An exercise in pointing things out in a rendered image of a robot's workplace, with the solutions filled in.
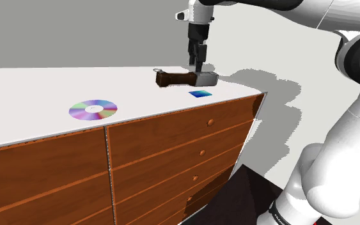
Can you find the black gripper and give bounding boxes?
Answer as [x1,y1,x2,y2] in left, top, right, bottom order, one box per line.
[187,22,210,73]

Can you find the small blue square card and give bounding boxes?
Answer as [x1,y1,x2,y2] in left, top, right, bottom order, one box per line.
[188,89,214,99]

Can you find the wooden chest of drawers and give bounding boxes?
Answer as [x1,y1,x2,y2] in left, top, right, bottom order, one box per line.
[0,66,268,225]

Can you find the rainbow compact disc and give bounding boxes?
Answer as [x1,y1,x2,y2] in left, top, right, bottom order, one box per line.
[68,99,118,121]

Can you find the dark robot stand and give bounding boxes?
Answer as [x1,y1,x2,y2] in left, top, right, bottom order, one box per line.
[179,164,333,225]

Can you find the brown handled grey tool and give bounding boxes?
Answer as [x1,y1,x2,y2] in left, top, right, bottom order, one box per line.
[153,68,219,88]

